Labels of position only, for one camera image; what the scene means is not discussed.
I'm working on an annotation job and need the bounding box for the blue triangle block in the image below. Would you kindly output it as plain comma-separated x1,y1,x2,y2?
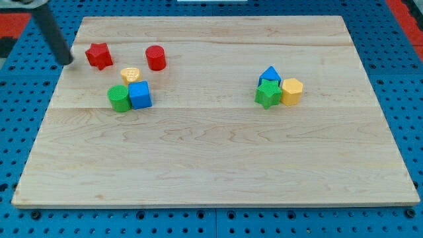
258,66,282,86

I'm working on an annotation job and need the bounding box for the yellow heart block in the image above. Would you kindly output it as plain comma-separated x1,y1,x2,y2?
120,67,142,85

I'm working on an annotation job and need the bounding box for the light wooden board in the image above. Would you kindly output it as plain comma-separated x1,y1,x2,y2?
12,16,420,209

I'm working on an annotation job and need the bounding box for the green star block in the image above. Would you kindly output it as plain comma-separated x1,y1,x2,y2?
254,79,282,109

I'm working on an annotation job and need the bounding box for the blue cube block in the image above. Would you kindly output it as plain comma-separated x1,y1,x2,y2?
128,81,152,110

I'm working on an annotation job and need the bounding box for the red cylinder block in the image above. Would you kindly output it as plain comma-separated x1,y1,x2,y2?
145,45,167,71

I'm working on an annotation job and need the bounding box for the yellow hexagon block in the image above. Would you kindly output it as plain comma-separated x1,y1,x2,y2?
280,78,303,106

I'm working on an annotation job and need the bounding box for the green cylinder block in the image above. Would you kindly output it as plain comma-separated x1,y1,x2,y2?
107,85,132,112

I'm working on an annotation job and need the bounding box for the red star block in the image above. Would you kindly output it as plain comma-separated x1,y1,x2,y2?
85,43,114,71

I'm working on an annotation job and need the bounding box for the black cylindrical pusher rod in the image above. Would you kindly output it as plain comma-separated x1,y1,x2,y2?
31,0,73,65

